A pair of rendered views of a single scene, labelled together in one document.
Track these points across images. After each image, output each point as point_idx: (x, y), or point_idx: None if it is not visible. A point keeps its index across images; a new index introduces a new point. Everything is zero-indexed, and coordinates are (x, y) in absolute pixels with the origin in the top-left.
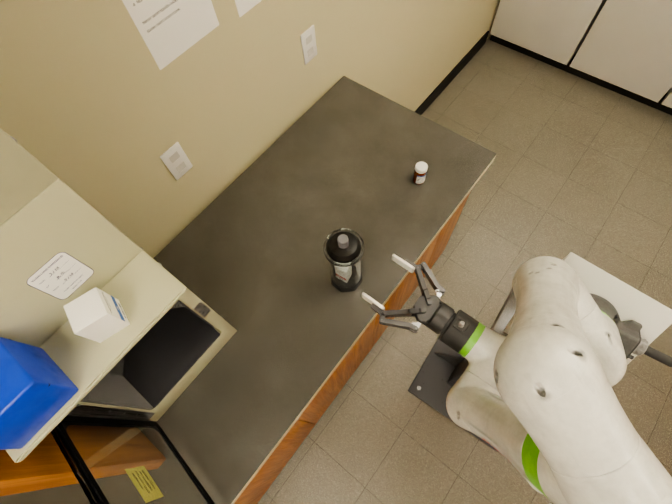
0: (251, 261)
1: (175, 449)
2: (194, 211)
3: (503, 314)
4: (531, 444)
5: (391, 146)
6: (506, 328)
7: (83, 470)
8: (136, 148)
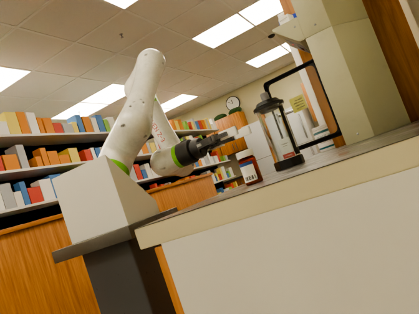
0: (377, 136)
1: (325, 138)
2: None
3: (158, 214)
4: (156, 98)
5: (318, 162)
6: (157, 205)
7: (293, 69)
8: None
